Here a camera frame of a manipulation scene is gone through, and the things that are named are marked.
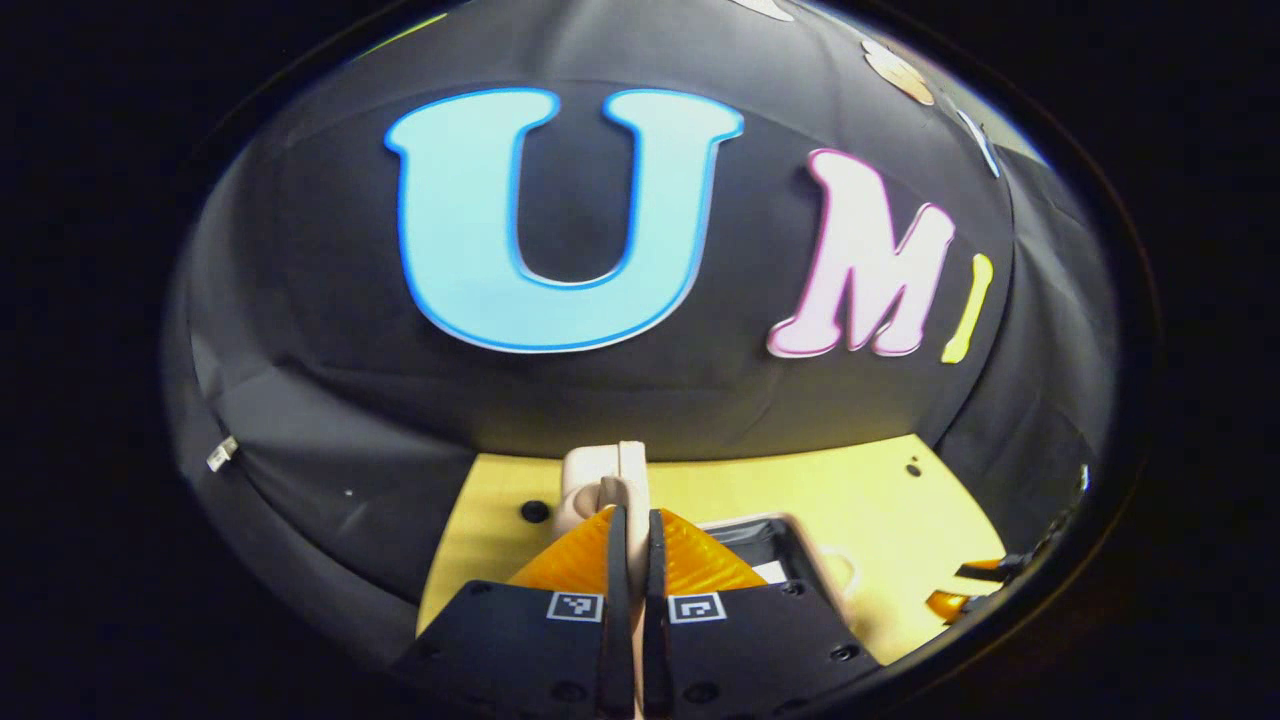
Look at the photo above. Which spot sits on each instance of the silver clip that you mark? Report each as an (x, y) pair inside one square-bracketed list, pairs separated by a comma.
[(221, 453)]

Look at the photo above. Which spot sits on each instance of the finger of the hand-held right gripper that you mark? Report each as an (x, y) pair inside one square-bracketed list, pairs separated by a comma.
[(950, 605), (990, 570)]

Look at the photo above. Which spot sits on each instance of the black backdrop cloth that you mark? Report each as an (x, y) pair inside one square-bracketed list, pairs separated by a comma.
[(600, 400)]

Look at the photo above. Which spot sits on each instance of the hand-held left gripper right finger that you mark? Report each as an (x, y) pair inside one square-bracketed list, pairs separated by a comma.
[(655, 600)]

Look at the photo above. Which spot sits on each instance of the pink suitcase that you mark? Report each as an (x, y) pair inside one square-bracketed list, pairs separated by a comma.
[(600, 475)]

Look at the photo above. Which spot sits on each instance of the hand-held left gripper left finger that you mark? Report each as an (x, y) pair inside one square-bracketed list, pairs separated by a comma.
[(617, 600)]

